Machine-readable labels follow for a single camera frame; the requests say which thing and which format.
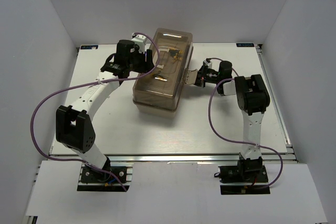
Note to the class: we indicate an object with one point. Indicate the blue label sticker left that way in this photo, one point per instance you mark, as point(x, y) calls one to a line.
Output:
point(89, 47)

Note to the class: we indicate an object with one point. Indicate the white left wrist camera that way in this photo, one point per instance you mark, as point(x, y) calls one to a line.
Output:
point(140, 40)

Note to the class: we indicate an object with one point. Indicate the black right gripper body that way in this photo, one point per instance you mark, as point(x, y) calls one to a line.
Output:
point(212, 77)

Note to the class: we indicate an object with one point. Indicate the aluminium table front rail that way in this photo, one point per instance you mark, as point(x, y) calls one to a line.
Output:
point(289, 157)

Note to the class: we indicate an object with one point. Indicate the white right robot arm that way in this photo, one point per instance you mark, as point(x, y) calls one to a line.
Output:
point(252, 98)

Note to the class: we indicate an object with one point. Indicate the beige plastic toolbox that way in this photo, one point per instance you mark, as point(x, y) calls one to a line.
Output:
point(162, 98)

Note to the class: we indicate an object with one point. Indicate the long yellow black T-handle key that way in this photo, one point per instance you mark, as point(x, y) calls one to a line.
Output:
point(177, 57)

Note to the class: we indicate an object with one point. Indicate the blue label sticker right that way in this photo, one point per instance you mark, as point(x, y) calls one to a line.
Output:
point(243, 45)

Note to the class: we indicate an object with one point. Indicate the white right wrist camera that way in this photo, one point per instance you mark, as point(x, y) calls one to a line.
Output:
point(207, 63)

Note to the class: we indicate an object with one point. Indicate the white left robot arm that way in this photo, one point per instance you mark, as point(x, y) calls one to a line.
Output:
point(74, 127)

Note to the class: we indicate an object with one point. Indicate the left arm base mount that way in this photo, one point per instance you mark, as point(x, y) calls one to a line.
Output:
point(91, 180)

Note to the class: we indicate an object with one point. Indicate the blue label sticker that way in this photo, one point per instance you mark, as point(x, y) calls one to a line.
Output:
point(243, 45)
point(89, 47)

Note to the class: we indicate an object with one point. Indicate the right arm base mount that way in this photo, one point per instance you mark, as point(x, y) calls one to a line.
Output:
point(234, 182)

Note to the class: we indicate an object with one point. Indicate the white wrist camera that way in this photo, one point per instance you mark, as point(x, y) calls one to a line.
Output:
point(207, 63)
point(140, 40)

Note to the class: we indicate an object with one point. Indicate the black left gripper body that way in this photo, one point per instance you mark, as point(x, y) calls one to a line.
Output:
point(137, 64)

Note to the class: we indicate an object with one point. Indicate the yellow black T-handle hex key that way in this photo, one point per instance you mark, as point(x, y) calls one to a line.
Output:
point(158, 76)

